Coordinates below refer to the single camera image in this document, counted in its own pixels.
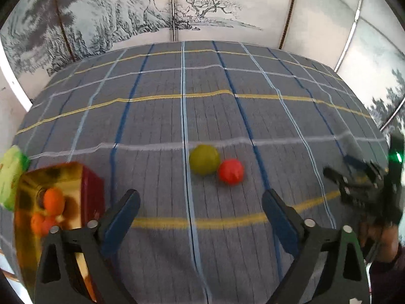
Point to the green tissue pack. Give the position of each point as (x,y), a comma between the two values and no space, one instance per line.
(11,171)

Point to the golden metal box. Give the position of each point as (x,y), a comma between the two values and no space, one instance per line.
(34,247)

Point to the person's right forearm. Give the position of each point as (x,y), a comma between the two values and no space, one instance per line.
(389,281)

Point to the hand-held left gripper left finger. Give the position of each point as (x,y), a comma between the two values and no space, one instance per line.
(121,226)

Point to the red round fruit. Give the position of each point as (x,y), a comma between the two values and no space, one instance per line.
(231,171)

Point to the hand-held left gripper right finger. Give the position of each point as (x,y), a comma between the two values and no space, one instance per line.
(280,220)

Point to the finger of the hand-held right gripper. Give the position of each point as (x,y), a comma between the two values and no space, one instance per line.
(335,174)
(356,162)

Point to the grey plaid tablecloth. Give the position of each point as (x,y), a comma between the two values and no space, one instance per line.
(189,107)

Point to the landscape painted folding screen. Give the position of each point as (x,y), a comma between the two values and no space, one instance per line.
(126,9)

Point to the person's right hand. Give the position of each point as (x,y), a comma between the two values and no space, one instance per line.
(381,240)

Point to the green round fruit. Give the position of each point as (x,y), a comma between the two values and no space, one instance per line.
(204,159)

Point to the large orange tangerine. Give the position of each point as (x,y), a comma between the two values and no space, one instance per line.
(53,201)

